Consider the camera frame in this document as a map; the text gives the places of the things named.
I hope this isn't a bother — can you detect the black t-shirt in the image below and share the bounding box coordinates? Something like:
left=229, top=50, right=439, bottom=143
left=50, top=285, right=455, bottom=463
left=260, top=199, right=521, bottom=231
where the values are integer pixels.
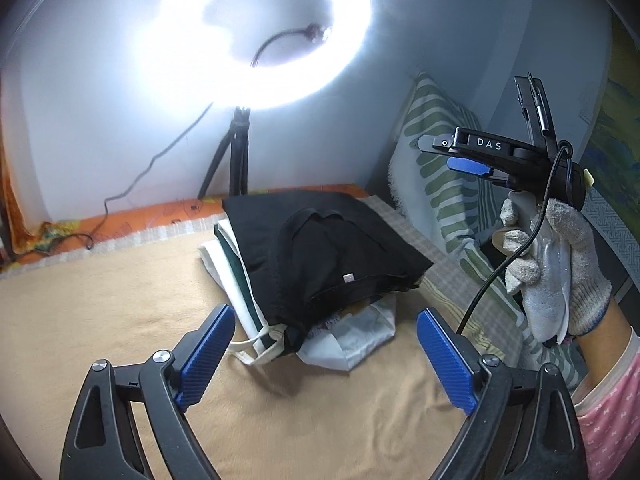
left=222, top=190, right=433, bottom=349

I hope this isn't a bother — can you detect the right forearm pink sleeve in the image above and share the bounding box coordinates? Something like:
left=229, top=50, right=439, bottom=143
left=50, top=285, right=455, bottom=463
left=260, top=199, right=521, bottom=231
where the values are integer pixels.
left=572, top=301, right=639, bottom=479

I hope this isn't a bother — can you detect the stack of folded white clothes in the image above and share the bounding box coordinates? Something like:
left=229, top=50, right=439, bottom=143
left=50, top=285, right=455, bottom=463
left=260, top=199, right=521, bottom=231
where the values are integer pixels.
left=198, top=218, right=397, bottom=372

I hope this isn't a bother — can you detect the right hand white glove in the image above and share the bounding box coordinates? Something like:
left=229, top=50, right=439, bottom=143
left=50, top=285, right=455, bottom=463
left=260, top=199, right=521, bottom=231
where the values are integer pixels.
left=492, top=192, right=612, bottom=344

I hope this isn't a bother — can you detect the green striped white cushion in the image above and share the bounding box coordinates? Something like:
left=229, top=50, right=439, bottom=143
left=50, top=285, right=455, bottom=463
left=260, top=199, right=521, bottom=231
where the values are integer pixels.
left=388, top=72, right=586, bottom=390

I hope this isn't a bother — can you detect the beige blanket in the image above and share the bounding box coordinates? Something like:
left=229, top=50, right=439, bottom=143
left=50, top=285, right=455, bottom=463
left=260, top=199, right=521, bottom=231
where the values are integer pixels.
left=0, top=228, right=501, bottom=480

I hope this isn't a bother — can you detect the black gooseneck phone holder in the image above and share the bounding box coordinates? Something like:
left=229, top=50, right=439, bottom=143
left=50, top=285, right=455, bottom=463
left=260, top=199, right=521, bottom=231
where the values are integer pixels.
left=250, top=23, right=330, bottom=67

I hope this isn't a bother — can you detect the orange patterned bed sheet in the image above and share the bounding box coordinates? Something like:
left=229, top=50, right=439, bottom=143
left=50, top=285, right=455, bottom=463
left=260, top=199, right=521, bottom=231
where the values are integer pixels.
left=0, top=182, right=371, bottom=266

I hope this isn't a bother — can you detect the orange patterned scarf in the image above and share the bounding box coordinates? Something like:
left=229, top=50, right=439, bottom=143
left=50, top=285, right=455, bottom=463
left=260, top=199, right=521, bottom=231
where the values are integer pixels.
left=1, top=133, right=73, bottom=269

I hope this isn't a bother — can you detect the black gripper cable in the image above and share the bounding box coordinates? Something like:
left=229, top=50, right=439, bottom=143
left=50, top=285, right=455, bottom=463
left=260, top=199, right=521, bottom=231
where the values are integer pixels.
left=454, top=140, right=574, bottom=335

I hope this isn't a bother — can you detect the black power cable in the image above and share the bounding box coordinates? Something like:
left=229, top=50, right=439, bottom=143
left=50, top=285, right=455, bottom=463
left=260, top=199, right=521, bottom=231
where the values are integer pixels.
left=49, top=102, right=214, bottom=252

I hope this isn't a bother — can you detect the black ring light tripod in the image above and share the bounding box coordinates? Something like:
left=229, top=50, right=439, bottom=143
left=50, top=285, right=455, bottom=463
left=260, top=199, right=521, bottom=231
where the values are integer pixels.
left=196, top=107, right=250, bottom=200

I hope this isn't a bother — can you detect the white ring light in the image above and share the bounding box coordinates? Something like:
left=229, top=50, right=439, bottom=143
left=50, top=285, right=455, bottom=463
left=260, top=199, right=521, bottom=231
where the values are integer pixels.
left=128, top=0, right=372, bottom=116

